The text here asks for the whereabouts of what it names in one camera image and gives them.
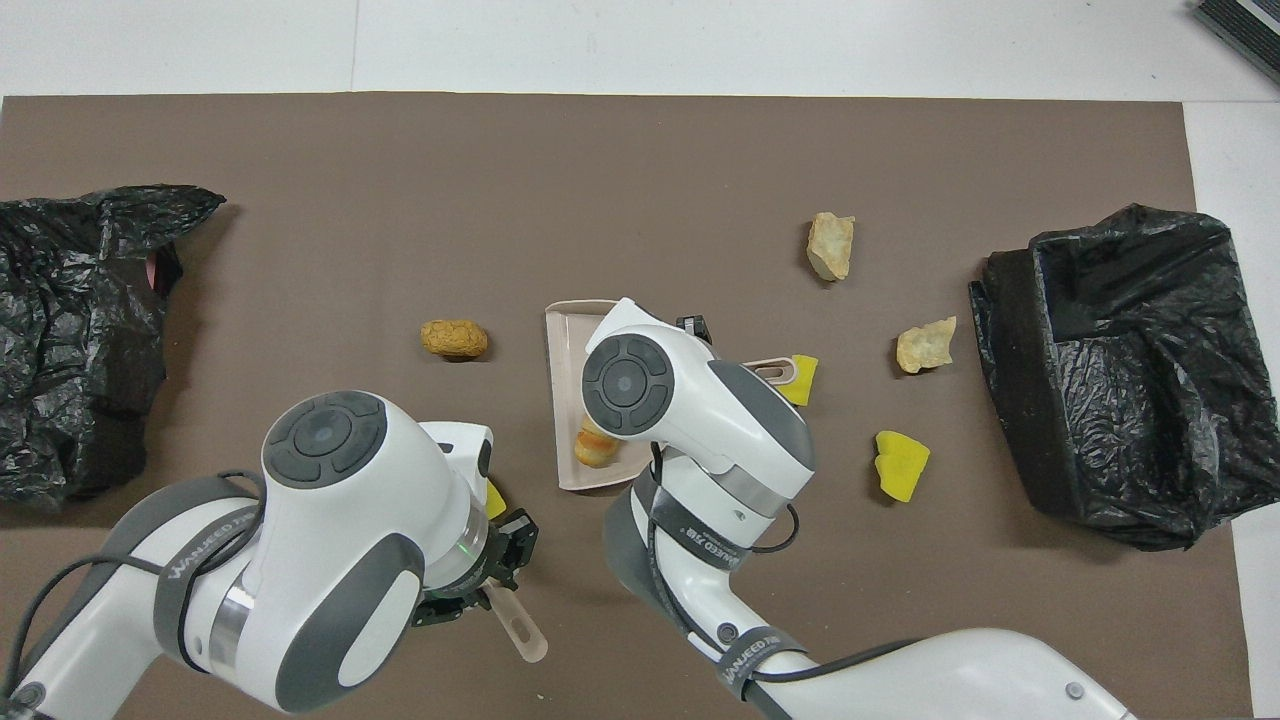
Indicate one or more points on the brown toy bread roll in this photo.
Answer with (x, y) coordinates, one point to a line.
(454, 338)

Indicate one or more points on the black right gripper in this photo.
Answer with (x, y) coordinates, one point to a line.
(694, 330)

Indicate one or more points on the beige stone piece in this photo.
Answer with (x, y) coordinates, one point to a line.
(925, 347)
(830, 248)

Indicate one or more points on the pink hand brush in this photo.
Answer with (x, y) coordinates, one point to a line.
(525, 635)

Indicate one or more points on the yellow sponge wedge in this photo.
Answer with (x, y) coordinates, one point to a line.
(803, 382)

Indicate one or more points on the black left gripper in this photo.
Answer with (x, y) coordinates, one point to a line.
(518, 532)

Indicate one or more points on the beige stone piece right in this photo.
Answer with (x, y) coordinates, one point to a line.
(925, 347)

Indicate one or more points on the brown table mat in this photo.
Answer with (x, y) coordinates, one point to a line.
(600, 180)

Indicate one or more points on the yellow sponge chunk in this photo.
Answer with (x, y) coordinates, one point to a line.
(900, 468)

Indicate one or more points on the beige stone piece upper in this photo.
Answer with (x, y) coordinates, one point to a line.
(830, 248)

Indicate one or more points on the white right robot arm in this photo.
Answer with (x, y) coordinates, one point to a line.
(720, 420)

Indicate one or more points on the toy croissant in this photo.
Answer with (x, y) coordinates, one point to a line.
(595, 452)

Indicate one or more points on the crumpled black trash bag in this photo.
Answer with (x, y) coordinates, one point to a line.
(70, 330)

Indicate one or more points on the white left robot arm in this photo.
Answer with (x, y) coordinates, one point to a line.
(330, 560)

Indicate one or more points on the black bag lined open bin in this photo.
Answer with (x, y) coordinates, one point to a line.
(1130, 400)

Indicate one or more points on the yellow sponge with green backing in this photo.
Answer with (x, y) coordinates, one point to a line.
(495, 502)

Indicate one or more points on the black ribbed panel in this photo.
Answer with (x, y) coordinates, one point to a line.
(1250, 25)

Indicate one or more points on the pink plastic dustpan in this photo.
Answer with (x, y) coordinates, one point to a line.
(565, 400)

